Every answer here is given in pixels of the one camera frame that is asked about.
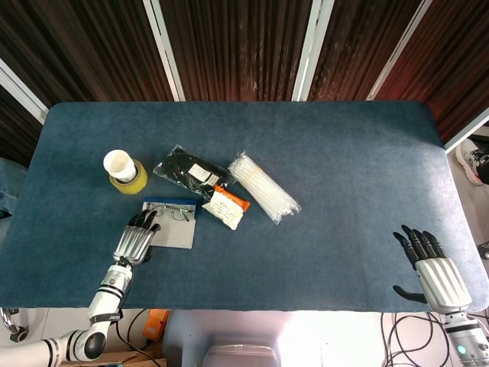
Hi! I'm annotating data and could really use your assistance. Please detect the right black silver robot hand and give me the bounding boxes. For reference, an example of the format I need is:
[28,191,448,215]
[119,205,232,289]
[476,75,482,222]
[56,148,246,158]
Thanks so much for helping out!
[392,224,473,315]

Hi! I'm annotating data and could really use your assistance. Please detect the white robot body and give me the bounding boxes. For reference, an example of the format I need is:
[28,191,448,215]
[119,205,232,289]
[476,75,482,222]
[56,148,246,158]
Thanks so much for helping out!
[162,310,283,367]

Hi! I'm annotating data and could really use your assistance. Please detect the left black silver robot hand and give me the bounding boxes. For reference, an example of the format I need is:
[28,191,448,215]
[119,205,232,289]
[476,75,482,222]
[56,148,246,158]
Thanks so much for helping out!
[113,209,161,268]

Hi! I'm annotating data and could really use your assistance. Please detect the white paper cup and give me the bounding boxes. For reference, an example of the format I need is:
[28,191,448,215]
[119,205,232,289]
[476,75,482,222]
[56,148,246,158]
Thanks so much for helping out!
[102,149,138,184]

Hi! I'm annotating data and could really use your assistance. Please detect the white metal partition post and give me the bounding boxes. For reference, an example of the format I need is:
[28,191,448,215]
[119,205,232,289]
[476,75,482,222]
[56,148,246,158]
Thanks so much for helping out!
[365,0,434,101]
[291,0,336,102]
[0,57,50,125]
[142,0,187,102]
[444,113,489,154]

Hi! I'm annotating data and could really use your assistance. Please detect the yellow tape roll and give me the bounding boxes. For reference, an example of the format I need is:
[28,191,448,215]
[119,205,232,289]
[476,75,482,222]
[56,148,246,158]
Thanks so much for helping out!
[108,159,149,196]

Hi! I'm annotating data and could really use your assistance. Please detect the white black sneaker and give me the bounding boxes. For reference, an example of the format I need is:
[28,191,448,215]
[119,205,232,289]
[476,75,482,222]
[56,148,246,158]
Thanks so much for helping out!
[455,138,489,187]

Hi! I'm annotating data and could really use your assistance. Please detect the black item in clear bag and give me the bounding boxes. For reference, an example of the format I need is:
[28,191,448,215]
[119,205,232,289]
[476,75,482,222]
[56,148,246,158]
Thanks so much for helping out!
[152,144,236,202]

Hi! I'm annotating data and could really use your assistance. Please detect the brown cardboard box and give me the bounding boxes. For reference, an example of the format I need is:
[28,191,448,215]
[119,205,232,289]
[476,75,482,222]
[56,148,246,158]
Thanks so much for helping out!
[95,349,167,367]

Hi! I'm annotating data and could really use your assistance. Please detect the orange device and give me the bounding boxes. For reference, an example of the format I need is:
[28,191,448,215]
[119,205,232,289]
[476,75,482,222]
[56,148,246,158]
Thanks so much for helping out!
[143,309,171,339]

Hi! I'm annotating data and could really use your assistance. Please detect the silver metal hook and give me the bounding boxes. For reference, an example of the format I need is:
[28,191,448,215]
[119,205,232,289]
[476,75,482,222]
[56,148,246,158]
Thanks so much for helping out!
[0,307,20,336]

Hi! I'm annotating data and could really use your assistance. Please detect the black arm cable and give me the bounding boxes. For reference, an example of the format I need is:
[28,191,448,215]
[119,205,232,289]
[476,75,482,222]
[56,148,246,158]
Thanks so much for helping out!
[114,320,165,367]

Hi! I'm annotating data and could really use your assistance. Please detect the black wire eyeglasses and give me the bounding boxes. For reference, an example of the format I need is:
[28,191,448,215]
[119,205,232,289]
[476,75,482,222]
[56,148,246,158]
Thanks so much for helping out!
[147,203,192,222]

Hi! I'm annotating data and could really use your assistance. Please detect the black looped cable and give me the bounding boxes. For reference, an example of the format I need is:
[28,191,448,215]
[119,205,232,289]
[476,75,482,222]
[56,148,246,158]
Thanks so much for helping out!
[127,309,151,350]

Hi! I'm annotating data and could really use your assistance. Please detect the blue tablecloth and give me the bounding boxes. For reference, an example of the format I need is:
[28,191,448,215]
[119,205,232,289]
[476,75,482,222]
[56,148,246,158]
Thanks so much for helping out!
[0,100,489,313]

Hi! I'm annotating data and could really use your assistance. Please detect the clear straws bundle in bag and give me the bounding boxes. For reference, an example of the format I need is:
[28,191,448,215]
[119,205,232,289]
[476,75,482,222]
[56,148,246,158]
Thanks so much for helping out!
[227,151,302,226]

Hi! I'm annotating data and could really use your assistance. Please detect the dark brown pleated curtain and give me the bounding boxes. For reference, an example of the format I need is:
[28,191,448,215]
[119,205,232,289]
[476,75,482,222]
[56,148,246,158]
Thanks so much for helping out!
[0,0,489,169]

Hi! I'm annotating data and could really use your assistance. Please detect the white orange packet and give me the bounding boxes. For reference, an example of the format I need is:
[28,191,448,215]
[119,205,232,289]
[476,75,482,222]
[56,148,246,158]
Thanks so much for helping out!
[201,183,251,231]

